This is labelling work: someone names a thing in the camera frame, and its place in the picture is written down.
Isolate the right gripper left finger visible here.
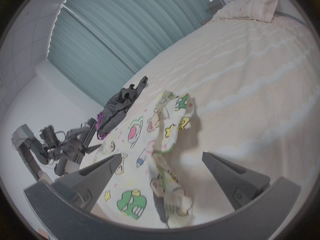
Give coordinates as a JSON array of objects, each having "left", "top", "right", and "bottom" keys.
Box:
[{"left": 51, "top": 153, "right": 122, "bottom": 211}]

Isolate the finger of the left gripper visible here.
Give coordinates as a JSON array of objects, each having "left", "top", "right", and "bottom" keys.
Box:
[{"left": 84, "top": 144, "right": 102, "bottom": 155}]

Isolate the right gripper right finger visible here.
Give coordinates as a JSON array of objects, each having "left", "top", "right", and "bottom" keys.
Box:
[{"left": 202, "top": 151, "right": 272, "bottom": 207}]

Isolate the white printed pyjama top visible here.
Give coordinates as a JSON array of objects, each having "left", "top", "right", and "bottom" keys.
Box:
[{"left": 92, "top": 90, "right": 196, "bottom": 228}]

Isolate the bed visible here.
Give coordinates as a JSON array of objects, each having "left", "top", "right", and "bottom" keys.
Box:
[{"left": 75, "top": 0, "right": 320, "bottom": 228}]

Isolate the purple satin garment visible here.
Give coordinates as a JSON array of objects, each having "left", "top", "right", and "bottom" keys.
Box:
[{"left": 96, "top": 111, "right": 111, "bottom": 141}]

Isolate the black garment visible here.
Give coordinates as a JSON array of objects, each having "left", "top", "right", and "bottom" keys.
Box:
[{"left": 96, "top": 76, "right": 148, "bottom": 136}]

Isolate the blue-green curtain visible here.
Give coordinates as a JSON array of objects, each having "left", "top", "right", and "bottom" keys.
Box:
[
  {"left": 61, "top": 0, "right": 213, "bottom": 76},
  {"left": 47, "top": 8, "right": 137, "bottom": 107}
]

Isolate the pink striped pillow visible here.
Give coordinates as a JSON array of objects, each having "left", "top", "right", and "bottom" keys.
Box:
[{"left": 212, "top": 0, "right": 279, "bottom": 23}]

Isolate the grey bedside table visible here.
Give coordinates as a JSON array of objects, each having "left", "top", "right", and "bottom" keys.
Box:
[{"left": 201, "top": 0, "right": 223, "bottom": 26}]

